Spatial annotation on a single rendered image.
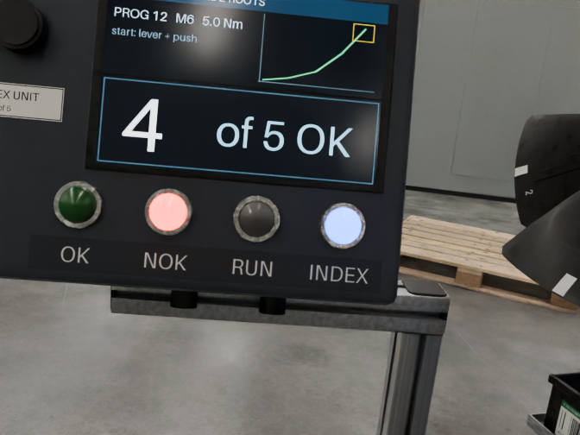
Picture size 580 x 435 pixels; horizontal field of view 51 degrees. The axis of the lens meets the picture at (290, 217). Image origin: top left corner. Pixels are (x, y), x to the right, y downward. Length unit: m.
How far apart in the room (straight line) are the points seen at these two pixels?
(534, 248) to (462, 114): 5.49
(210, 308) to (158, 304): 0.04
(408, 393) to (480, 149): 6.05
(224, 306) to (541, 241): 0.62
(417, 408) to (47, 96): 0.33
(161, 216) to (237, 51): 0.10
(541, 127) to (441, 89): 5.15
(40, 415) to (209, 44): 1.97
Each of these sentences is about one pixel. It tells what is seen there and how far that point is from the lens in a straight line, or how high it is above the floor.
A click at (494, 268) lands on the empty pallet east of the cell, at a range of 3.74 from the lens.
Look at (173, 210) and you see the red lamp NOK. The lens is 0.34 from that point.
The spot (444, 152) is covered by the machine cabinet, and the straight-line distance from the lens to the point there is 6.45.
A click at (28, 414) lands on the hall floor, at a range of 2.27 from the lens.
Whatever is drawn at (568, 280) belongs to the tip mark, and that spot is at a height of 0.95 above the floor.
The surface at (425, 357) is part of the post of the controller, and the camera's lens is 0.46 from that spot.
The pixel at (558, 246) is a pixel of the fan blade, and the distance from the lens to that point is 0.95.
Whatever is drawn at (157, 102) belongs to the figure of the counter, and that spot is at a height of 1.18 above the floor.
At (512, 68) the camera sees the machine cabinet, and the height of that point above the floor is 1.32.
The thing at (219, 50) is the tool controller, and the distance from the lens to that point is 0.36.
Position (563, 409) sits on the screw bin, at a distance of 0.79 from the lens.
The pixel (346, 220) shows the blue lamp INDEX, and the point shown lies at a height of 1.12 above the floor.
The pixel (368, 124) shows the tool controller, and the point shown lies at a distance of 0.36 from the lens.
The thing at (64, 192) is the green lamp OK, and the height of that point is 1.12.
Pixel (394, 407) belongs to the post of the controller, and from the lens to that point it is 0.48.
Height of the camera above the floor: 1.21
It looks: 15 degrees down
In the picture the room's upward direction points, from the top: 6 degrees clockwise
